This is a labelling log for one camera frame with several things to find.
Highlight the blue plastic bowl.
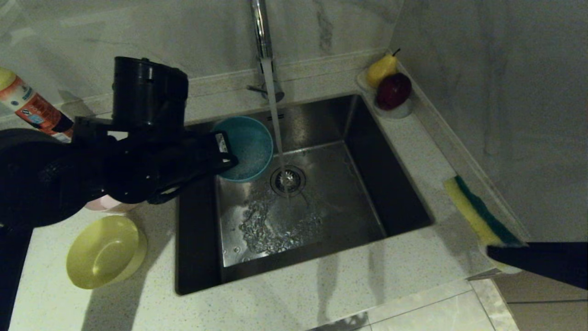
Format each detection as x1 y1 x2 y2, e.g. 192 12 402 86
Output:
212 116 274 183

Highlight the green and yellow sponge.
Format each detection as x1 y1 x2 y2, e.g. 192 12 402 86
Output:
443 176 526 275

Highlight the chrome kitchen faucet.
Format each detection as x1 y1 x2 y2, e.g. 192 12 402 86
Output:
247 0 285 103

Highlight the orange label detergent bottle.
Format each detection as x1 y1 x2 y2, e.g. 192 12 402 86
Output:
0 68 74 143

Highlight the metal sink drain strainer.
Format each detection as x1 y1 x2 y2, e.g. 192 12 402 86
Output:
270 166 306 198

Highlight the stainless steel sink basin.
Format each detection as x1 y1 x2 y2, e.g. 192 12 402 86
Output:
175 94 435 296

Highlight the running tap water stream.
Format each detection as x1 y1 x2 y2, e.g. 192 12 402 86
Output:
261 59 290 184

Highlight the pink plastic bowl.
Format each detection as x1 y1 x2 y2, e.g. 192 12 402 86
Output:
85 194 139 213

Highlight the yellow plastic bowl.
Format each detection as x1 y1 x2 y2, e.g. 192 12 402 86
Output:
66 215 148 290

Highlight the yellow pear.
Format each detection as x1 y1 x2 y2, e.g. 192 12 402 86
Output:
366 49 400 89

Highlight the small white dish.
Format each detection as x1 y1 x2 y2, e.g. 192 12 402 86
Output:
357 69 413 120

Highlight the dark red apple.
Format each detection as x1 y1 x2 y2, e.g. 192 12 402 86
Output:
377 73 413 111

